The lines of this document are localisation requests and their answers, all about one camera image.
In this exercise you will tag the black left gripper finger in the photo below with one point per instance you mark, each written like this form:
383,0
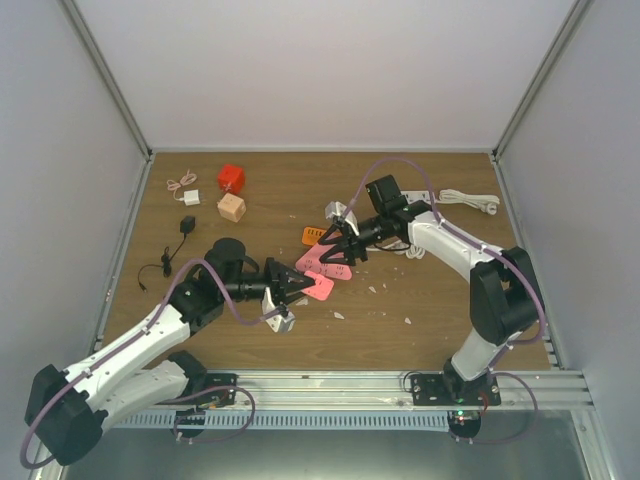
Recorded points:
291,279
287,296

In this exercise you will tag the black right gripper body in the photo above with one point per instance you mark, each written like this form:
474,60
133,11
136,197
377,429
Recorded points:
356,248

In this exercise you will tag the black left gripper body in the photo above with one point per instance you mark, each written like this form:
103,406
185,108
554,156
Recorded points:
273,269

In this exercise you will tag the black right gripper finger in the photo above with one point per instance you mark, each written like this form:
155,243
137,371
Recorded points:
337,235
338,255

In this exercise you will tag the pink triangular plug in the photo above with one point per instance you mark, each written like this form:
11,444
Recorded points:
310,261

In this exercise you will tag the pink square adapter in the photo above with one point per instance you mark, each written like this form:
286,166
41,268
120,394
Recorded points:
321,288

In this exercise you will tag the orange power strip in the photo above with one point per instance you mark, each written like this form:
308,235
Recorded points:
311,235

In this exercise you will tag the white power strip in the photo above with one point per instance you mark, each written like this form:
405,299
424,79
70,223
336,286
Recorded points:
414,196

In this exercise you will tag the wooden round-cornered block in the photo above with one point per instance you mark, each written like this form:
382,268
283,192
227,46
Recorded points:
231,207

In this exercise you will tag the black power adapter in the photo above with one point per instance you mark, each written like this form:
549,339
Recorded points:
187,225

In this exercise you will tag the red cube socket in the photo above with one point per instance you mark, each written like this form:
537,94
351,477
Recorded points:
231,179

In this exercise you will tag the white usb charger plug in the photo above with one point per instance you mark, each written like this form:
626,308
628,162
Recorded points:
192,198

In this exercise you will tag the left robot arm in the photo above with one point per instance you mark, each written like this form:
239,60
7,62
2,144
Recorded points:
70,409

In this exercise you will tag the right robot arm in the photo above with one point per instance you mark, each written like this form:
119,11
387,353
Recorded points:
504,294

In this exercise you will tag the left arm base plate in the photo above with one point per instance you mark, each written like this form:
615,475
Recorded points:
210,389

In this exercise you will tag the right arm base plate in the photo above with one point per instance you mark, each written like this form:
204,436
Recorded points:
433,389

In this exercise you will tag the grey slotted cable duct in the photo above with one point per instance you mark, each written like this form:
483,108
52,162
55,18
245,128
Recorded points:
320,420

